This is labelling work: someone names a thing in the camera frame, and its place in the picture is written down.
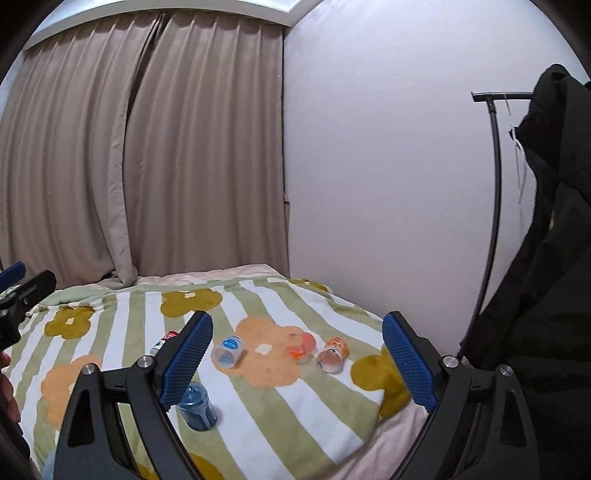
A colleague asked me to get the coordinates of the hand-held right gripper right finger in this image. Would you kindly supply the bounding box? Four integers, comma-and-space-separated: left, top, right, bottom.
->
382, 311, 542, 480

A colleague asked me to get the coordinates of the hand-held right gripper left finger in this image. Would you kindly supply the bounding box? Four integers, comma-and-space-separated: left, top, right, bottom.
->
54, 310, 214, 480

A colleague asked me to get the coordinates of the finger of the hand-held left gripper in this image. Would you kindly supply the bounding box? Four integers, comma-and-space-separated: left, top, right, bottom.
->
0, 270, 57, 352
0, 261, 27, 289

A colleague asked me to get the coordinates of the clear cup light blue label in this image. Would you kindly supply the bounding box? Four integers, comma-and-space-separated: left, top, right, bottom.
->
211, 335, 246, 368

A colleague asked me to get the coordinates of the dark blue plastic cup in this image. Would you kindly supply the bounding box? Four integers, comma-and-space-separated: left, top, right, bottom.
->
178, 381, 219, 432

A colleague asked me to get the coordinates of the clear cup orange striped label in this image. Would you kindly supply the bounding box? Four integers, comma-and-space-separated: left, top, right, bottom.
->
316, 337, 350, 374

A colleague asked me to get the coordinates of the clear orange plastic cup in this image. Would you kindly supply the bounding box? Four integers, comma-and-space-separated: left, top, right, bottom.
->
286, 333, 317, 365

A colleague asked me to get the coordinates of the person's left hand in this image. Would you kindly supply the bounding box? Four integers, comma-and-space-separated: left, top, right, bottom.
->
0, 352, 20, 424

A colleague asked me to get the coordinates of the red and white small bottle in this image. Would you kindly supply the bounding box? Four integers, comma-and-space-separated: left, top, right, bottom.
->
150, 329, 184, 357

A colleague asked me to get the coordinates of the pale pink bed sheet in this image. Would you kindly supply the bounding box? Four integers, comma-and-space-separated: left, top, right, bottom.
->
28, 264, 435, 480

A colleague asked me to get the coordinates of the striped flower print blanket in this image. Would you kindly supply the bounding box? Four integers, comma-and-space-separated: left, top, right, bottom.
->
4, 277, 413, 480

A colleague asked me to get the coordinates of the beige curtain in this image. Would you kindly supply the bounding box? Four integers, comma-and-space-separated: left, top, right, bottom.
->
124, 11, 293, 286
0, 13, 163, 289

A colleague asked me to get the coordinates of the black coat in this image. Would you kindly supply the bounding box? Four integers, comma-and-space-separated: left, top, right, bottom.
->
458, 65, 591, 480

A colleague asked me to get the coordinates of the black clothes rack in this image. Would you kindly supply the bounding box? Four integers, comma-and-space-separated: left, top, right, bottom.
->
457, 91, 536, 358

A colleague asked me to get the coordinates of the white curtain pelmet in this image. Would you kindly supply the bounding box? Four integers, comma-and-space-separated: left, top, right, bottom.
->
22, 0, 303, 52

